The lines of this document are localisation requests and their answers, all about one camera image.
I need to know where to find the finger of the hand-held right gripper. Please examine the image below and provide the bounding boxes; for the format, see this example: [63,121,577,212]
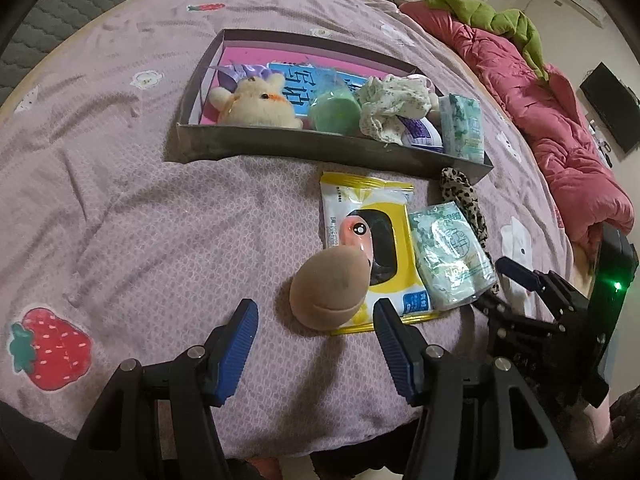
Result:
[494,256,593,333]
[472,292,581,361]

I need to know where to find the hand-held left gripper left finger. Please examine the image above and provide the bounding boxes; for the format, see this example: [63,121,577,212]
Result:
[60,298,260,480]

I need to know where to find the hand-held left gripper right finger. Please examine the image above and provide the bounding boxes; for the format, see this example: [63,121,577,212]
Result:
[372,297,576,480]

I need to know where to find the green and white tissue pack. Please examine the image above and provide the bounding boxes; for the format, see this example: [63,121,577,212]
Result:
[407,202,497,311]
[440,92,487,163]

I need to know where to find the beige makeup sponge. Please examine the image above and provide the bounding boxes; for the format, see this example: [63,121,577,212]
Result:
[289,246,373,332]

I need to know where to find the leopard print scrunchie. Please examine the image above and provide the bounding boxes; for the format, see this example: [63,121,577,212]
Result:
[440,167,501,296]

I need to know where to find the yellow cartoon wet wipes pack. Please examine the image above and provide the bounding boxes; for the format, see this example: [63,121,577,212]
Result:
[320,171,441,336]

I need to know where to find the purple and white tissue pack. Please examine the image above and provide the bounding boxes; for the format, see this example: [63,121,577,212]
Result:
[397,115,445,153]

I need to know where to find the dark cardboard box pink inside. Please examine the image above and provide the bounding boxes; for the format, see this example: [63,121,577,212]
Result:
[176,29,495,187]

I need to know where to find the white floral cloth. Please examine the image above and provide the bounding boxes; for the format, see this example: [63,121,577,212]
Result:
[357,74,433,145]

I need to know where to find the beige plush toy purple ears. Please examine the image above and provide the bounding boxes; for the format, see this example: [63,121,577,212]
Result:
[209,62,304,130]

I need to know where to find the green round sponge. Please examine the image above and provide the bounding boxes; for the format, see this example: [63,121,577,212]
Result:
[307,77,362,136]

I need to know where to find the person's right forearm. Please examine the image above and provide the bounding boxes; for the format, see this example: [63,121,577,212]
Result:
[560,390,640,480]

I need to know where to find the pink comforter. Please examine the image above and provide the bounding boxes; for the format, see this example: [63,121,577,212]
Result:
[397,0,636,246]

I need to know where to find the pink printed bedsheet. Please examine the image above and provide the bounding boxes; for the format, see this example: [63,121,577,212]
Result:
[0,0,581,461]

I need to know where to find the blue printed booklet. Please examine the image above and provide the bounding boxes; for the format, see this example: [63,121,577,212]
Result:
[267,62,371,116]

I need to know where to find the green blanket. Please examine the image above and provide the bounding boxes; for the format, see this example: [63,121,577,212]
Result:
[421,0,549,81]

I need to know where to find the black wall television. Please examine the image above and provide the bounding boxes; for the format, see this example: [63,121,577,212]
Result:
[579,62,640,153]

